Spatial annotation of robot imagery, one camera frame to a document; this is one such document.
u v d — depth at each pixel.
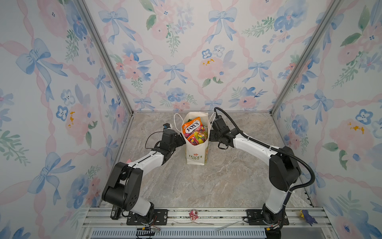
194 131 0.81
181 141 0.78
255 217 0.73
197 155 0.80
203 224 0.73
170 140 0.71
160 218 0.74
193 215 0.71
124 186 0.45
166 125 0.81
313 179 0.44
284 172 0.47
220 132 0.70
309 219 0.72
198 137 0.79
